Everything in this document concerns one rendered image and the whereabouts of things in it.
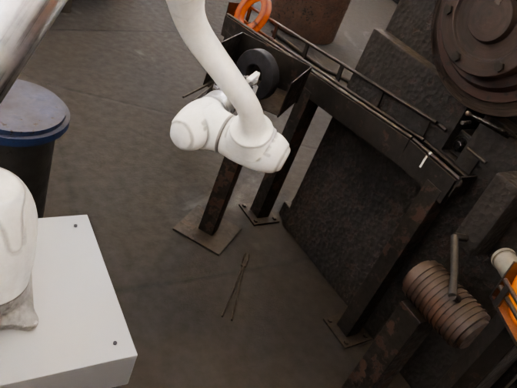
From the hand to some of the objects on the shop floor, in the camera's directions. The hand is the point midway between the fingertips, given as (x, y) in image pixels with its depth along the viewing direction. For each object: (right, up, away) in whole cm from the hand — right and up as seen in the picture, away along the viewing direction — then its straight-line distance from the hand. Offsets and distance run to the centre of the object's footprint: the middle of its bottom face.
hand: (251, 79), depth 166 cm
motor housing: (+36, -99, +7) cm, 105 cm away
